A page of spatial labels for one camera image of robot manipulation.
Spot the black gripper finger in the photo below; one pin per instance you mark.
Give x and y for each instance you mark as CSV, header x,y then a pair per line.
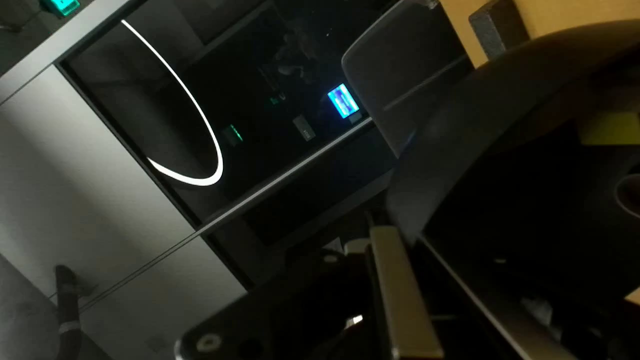
x,y
402,300

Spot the black bowl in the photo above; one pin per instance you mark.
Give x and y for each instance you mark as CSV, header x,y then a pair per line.
x,y
533,201

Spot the yellow toy block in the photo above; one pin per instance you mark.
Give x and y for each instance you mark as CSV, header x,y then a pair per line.
x,y
611,129

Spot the blue lit monitor screen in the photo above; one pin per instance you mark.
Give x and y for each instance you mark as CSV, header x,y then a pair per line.
x,y
342,100

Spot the grey office chair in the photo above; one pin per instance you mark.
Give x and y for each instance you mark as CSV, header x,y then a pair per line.
x,y
401,52

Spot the black rectangular block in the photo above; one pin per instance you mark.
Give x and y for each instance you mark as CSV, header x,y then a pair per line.
x,y
496,26

